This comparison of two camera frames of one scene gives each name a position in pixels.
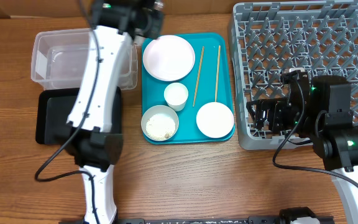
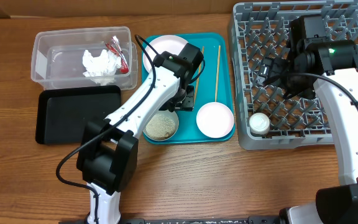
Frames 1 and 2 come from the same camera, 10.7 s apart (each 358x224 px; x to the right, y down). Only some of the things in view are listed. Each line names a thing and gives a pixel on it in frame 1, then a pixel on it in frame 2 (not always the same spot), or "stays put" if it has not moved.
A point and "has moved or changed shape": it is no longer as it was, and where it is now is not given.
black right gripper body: [282, 119] -> [279, 76]
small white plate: [215, 119] stays put
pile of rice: [160, 126] stays put
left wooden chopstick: [199, 76] stays put
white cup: [176, 95] has moved or changed shape
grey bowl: [160, 122] stays put
